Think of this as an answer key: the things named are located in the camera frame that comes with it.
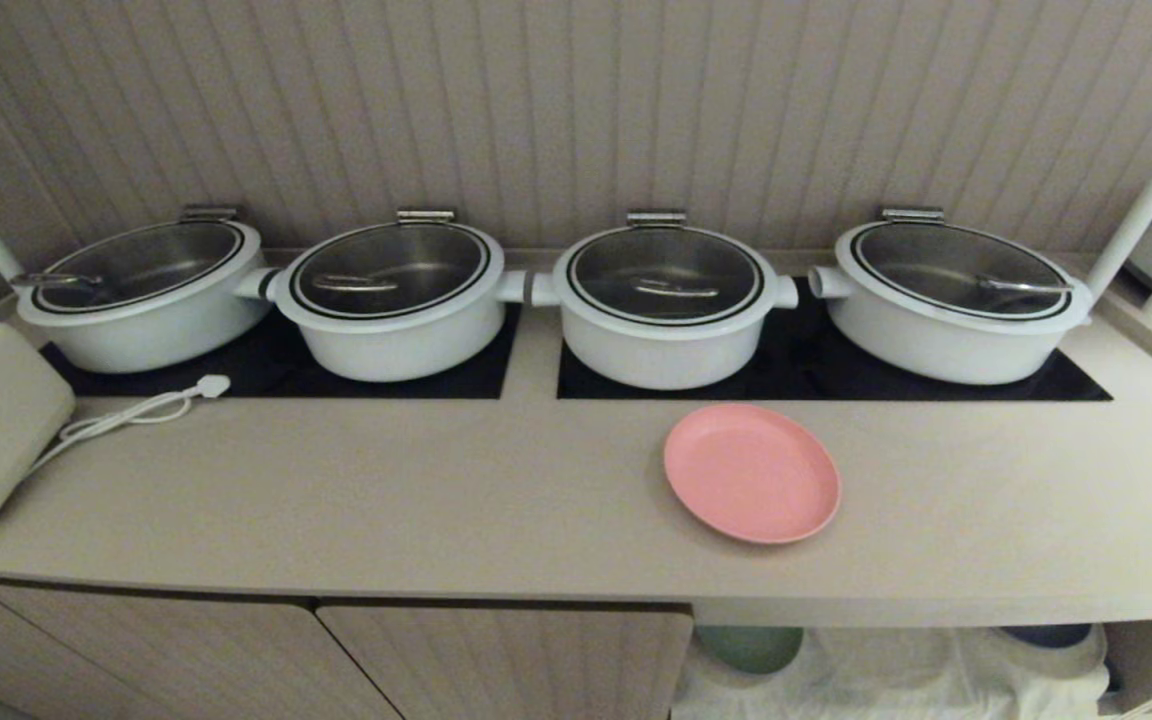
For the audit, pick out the green bowl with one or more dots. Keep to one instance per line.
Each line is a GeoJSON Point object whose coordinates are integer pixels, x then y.
{"type": "Point", "coordinates": [748, 647]}

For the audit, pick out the pink plate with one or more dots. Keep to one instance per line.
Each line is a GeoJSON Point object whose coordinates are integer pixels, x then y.
{"type": "Point", "coordinates": [751, 473]}

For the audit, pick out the white chafing pot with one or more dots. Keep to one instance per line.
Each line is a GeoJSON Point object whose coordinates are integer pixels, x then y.
{"type": "Point", "coordinates": [946, 325]}
{"type": "Point", "coordinates": [391, 335]}
{"type": "Point", "coordinates": [664, 345]}
{"type": "Point", "coordinates": [141, 318]}

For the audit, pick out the black induction hob panel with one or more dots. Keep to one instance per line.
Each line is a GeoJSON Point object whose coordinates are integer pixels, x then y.
{"type": "Point", "coordinates": [266, 375]}
{"type": "Point", "coordinates": [816, 375]}

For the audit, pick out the beige cabinet door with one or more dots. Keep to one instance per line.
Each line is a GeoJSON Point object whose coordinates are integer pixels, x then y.
{"type": "Point", "coordinates": [166, 655]}
{"type": "Point", "coordinates": [516, 660]}

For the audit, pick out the glass pot lid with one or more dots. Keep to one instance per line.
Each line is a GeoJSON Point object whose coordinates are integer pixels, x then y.
{"type": "Point", "coordinates": [391, 268]}
{"type": "Point", "coordinates": [141, 262]}
{"type": "Point", "coordinates": [665, 273]}
{"type": "Point", "coordinates": [961, 268]}

